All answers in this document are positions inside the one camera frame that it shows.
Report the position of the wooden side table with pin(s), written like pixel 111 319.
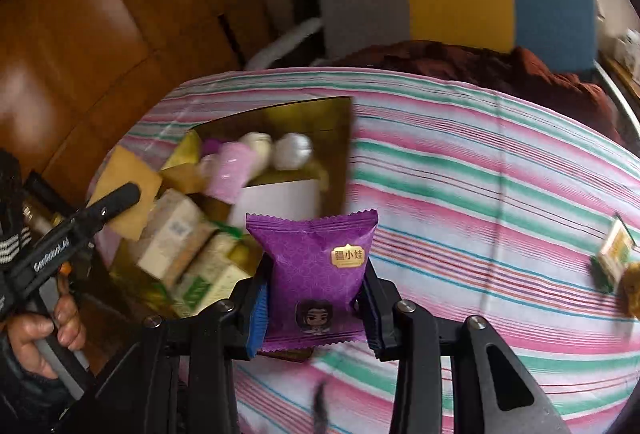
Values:
pixel 620 76

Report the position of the green white carton box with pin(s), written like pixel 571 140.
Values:
pixel 210 277

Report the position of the pink item in box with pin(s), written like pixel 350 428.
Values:
pixel 228 171

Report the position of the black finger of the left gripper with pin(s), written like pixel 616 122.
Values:
pixel 37 264

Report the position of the white plastic ball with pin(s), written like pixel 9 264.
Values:
pixel 291 152

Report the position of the white box in storage box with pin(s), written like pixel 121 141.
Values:
pixel 296 200

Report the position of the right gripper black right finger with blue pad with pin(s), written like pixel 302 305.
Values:
pixel 492 390

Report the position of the yellow sponge block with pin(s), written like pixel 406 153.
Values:
pixel 124 193

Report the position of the person's left hand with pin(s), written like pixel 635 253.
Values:
pixel 25 330

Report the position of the purple snack packet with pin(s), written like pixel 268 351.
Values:
pixel 318 268

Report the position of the yellow knitted sock bundle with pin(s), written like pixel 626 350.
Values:
pixel 631 285

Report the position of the white boxes on table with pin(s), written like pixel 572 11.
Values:
pixel 627 52

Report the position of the dark red blanket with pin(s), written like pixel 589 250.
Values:
pixel 519 73

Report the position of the gold maroon storage box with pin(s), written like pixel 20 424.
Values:
pixel 183 218

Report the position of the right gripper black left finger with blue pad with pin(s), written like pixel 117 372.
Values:
pixel 177 376

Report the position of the striped pink green bedsheet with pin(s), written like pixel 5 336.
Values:
pixel 488 205

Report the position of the green rice cracker packet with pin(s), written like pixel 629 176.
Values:
pixel 608 265

